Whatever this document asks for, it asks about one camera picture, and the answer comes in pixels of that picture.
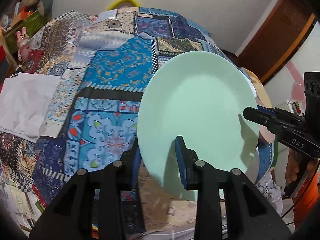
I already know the mint green plate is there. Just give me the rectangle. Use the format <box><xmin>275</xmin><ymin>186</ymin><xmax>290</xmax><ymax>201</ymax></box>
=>
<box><xmin>137</xmin><ymin>51</ymin><xmax>259</xmax><ymax>201</ymax></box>

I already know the large white plate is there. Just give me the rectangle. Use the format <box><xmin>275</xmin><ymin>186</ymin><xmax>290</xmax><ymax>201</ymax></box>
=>
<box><xmin>239</xmin><ymin>68</ymin><xmax>257</xmax><ymax>97</ymax></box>

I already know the right hand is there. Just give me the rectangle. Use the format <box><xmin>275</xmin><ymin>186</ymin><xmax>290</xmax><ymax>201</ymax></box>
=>
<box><xmin>285</xmin><ymin>149</ymin><xmax>319</xmax><ymax>184</ymax></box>

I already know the brown rimmed glass plate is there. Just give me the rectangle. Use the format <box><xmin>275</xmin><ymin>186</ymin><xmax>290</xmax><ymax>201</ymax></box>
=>
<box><xmin>242</xmin><ymin>68</ymin><xmax>275</xmax><ymax>143</ymax></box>

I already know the white folded cloth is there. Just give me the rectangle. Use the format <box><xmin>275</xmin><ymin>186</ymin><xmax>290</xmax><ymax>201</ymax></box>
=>
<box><xmin>0</xmin><ymin>73</ymin><xmax>60</xmax><ymax>142</ymax></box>

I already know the patchwork patterned bedspread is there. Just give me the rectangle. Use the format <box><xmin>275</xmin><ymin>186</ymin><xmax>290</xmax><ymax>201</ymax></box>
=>
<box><xmin>0</xmin><ymin>6</ymin><xmax>278</xmax><ymax>233</ymax></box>

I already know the pink bunny toy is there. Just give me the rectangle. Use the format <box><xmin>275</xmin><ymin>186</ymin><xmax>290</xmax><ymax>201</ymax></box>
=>
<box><xmin>16</xmin><ymin>27</ymin><xmax>29</xmax><ymax>62</ymax></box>

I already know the yellow plush object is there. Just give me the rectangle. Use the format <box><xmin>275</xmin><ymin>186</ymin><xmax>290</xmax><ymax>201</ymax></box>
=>
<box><xmin>105</xmin><ymin>0</ymin><xmax>141</xmax><ymax>11</ymax></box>

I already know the green cardboard box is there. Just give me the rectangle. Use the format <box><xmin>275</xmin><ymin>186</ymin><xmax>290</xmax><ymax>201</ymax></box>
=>
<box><xmin>4</xmin><ymin>11</ymin><xmax>47</xmax><ymax>53</ymax></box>

